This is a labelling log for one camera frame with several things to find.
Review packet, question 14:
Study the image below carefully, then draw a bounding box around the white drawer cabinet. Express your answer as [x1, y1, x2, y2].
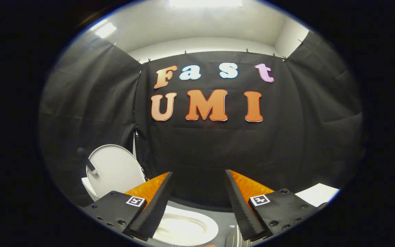
[232, 183, 340, 247]

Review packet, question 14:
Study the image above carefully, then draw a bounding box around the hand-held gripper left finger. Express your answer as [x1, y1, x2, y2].
[83, 172, 175, 240]

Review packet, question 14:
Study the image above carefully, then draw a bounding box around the white toilet lid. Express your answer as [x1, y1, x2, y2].
[77, 144, 146, 200]

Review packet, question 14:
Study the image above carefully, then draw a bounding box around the black backdrop cloth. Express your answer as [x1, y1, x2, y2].
[39, 31, 362, 210]

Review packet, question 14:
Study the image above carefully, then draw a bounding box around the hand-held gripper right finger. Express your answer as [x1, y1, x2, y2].
[225, 169, 321, 242]

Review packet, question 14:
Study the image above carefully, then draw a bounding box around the small ceiling light panel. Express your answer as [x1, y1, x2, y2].
[95, 22, 117, 38]

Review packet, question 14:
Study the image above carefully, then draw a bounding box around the white toilet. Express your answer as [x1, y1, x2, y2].
[81, 177, 219, 247]

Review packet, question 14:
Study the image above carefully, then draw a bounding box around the large ceiling light panel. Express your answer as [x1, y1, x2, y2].
[168, 0, 242, 8]

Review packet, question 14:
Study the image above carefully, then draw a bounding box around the white pole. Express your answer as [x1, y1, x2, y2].
[132, 130, 140, 158]

